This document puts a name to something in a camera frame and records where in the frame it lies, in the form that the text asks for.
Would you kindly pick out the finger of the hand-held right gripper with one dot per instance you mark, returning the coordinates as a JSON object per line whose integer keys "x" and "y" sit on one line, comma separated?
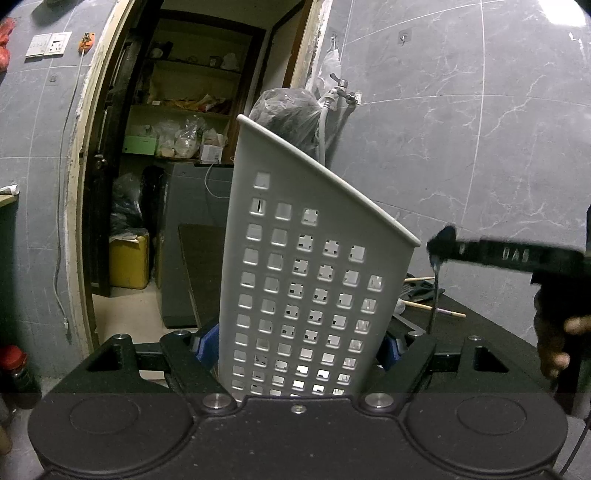
{"x": 466, "y": 251}

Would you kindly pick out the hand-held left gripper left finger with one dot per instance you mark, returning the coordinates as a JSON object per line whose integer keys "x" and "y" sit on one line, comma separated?
{"x": 207, "y": 344}

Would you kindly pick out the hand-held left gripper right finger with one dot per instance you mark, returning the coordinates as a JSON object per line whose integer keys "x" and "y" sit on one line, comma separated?
{"x": 392, "y": 353}

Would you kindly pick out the grey metal utensil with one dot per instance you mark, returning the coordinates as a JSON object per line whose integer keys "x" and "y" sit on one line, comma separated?
{"x": 408, "y": 323}

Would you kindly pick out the thin metal utensil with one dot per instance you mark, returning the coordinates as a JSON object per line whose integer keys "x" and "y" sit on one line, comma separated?
{"x": 434, "y": 295}

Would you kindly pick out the wooden chopstick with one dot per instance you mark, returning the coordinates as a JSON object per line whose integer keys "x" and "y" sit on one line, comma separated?
{"x": 450, "y": 312}
{"x": 418, "y": 278}

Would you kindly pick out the white perforated utensil holder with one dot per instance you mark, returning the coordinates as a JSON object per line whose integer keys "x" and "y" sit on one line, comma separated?
{"x": 258, "y": 152}

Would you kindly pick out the person's right hand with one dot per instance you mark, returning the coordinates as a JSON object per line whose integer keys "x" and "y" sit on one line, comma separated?
{"x": 549, "y": 332}

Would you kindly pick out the yellow jerry can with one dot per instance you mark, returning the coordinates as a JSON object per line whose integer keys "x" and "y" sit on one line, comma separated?
{"x": 129, "y": 263}

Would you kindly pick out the grey cabinet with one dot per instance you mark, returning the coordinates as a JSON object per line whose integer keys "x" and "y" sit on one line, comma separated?
{"x": 184, "y": 194}

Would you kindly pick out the black plastic bag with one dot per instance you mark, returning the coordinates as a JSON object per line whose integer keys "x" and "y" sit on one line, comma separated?
{"x": 127, "y": 203}

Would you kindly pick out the dark wooden door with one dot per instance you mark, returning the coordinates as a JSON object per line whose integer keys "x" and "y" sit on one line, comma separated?
{"x": 99, "y": 221}

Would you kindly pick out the small white box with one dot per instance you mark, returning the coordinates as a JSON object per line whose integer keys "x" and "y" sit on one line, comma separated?
{"x": 212, "y": 152}

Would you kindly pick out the red-capped dark bottle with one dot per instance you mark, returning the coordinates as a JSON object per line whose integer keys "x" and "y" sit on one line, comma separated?
{"x": 16, "y": 369}

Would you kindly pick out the clear plastic bag pile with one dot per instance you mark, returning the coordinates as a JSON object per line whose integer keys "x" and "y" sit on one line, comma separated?
{"x": 182, "y": 138}

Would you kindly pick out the green box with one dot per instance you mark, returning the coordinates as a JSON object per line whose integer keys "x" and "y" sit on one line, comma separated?
{"x": 141, "y": 145}

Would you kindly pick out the white hanging plastic bag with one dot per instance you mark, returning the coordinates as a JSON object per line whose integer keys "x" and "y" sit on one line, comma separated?
{"x": 330, "y": 64}

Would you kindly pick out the wooden ledge plank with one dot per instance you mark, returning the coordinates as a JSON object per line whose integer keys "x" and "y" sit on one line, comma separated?
{"x": 7, "y": 198}

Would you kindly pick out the wooden shelf unit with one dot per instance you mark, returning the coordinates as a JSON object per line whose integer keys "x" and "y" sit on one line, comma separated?
{"x": 184, "y": 83}

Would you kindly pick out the orange hanging tool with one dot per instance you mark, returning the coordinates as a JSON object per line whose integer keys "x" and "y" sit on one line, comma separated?
{"x": 86, "y": 42}

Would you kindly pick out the red plastic bag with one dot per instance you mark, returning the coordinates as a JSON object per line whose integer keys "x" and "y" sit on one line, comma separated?
{"x": 3, "y": 46}

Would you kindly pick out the cream door frame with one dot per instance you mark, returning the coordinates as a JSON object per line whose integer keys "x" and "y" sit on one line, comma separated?
{"x": 74, "y": 207}

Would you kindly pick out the metal wall hook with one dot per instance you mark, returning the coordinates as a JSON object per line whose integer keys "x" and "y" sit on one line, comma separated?
{"x": 404, "y": 38}

